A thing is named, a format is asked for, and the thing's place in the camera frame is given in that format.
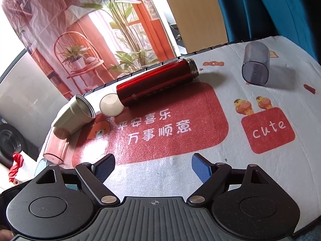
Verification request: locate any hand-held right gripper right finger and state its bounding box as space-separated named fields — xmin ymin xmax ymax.
xmin=187 ymin=153 xmax=271 ymax=205

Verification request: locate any sage green cup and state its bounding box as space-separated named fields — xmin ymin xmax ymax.
xmin=51 ymin=94 xmax=96 ymax=134

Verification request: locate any wooden board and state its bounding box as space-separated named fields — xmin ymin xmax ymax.
xmin=157 ymin=0 xmax=229 ymax=54

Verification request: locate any wall poster with plants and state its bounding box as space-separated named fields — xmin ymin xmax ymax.
xmin=1 ymin=0 xmax=185 ymax=99

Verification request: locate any white cabinet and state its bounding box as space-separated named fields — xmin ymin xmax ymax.
xmin=0 ymin=49 xmax=67 ymax=153

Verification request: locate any printed red and white mat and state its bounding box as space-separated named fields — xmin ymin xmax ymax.
xmin=38 ymin=34 xmax=321 ymax=234

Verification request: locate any black round appliance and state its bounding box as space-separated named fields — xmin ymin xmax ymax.
xmin=0 ymin=123 xmax=28 ymax=167

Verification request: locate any light blue object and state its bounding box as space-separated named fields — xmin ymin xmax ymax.
xmin=34 ymin=159 xmax=49 ymax=176

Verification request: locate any red cloth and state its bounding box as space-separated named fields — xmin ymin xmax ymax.
xmin=9 ymin=153 xmax=24 ymax=182

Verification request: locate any grey transparent cup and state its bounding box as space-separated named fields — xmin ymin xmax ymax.
xmin=241 ymin=41 xmax=270 ymax=86

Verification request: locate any red metal thermos bottle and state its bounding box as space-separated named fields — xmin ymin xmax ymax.
xmin=116 ymin=58 xmax=199 ymax=107

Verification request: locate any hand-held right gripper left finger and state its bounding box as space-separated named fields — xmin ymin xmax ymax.
xmin=32 ymin=153 xmax=121 ymax=205

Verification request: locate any pink transparent cup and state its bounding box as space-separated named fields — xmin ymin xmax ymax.
xmin=43 ymin=126 xmax=70 ymax=163

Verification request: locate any cream white cup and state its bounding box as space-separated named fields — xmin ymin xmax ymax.
xmin=99 ymin=93 xmax=124 ymax=117

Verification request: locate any blue curtain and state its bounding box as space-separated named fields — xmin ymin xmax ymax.
xmin=211 ymin=0 xmax=321 ymax=63

